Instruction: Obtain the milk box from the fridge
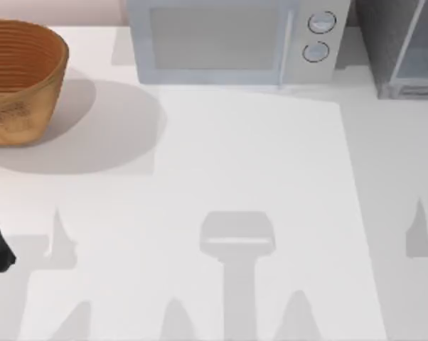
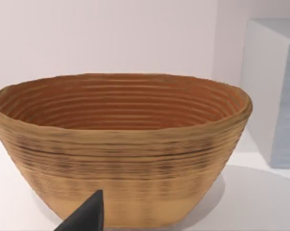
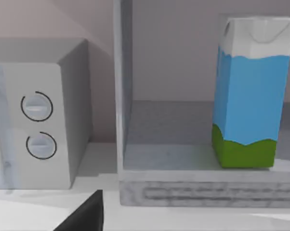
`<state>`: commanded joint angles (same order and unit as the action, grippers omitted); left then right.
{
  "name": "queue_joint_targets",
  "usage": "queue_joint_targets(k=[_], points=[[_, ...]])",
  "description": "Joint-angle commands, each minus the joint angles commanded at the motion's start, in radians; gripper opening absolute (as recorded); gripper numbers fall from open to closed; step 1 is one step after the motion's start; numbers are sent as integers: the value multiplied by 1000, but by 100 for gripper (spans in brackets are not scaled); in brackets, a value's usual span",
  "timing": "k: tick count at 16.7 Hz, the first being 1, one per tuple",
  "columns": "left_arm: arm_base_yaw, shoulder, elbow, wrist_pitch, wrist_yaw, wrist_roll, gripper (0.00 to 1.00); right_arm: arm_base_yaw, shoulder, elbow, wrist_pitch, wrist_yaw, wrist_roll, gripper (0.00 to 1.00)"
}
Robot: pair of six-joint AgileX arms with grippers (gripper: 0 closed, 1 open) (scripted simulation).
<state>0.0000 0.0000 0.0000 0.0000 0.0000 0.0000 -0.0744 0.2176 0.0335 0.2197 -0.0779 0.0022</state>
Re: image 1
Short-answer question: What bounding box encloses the pale microwave oven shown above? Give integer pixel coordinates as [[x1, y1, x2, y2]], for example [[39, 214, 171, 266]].
[[123, 0, 353, 90]]

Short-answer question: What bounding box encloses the microwave oven door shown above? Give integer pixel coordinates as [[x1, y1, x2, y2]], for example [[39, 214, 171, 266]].
[[124, 0, 296, 86]]

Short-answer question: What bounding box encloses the round microwave knob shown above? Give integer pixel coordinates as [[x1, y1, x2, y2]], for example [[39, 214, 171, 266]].
[[301, 40, 331, 64], [307, 10, 338, 35]]

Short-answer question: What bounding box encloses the brown wooden basket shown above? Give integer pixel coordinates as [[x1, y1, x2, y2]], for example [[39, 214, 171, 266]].
[[0, 18, 70, 147]]

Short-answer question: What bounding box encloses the grey cabinet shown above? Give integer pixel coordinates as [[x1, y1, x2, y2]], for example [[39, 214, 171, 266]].
[[355, 0, 428, 101]]

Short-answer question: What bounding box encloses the microwave door handle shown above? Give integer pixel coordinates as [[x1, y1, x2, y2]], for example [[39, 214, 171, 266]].
[[278, 9, 295, 91]]

